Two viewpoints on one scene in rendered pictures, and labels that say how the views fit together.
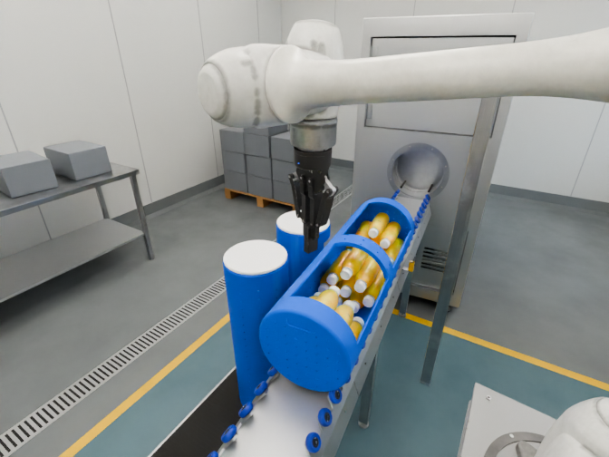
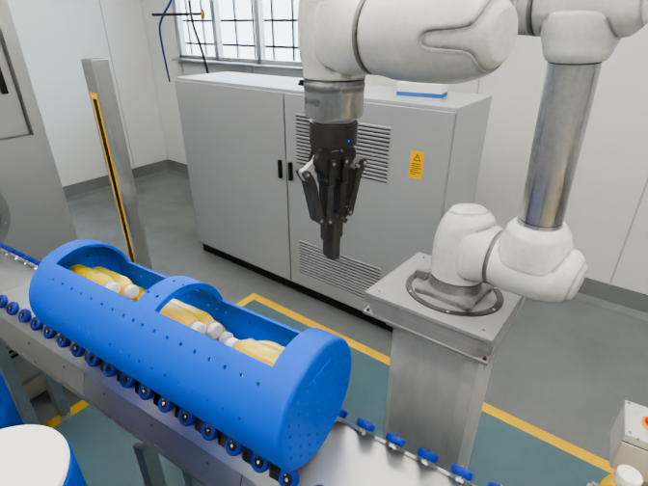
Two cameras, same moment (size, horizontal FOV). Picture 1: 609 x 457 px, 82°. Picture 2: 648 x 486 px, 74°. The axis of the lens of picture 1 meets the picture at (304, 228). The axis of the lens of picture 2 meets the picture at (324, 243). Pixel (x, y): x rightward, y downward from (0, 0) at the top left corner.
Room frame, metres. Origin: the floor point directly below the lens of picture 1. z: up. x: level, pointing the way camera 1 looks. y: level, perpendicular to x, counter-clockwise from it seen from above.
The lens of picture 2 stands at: (0.63, 0.65, 1.80)
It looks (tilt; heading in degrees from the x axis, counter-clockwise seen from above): 27 degrees down; 276
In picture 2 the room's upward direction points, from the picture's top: straight up
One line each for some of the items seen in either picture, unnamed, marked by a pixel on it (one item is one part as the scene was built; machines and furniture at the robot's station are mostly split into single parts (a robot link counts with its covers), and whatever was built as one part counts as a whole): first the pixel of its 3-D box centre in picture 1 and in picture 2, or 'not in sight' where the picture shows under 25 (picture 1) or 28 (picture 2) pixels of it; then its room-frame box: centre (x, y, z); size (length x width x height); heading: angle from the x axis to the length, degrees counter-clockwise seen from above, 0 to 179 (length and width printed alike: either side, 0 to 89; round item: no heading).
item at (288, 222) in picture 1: (303, 221); not in sight; (1.65, 0.01, 1.03); 0.28 x 0.28 x 0.01
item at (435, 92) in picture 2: not in sight; (421, 90); (0.35, -1.78, 1.48); 0.24 x 0.12 x 0.08; 157
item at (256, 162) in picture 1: (275, 154); not in sight; (4.52, 0.37, 0.59); 1.20 x 0.80 x 1.19; 59
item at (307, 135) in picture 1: (313, 131); (334, 100); (0.68, -0.02, 1.70); 0.09 x 0.09 x 0.06
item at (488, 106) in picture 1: (451, 266); (145, 283); (1.51, -0.75, 0.85); 0.06 x 0.06 x 1.70; 64
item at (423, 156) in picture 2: not in sight; (310, 192); (1.02, -2.22, 0.72); 2.15 x 0.54 x 1.45; 149
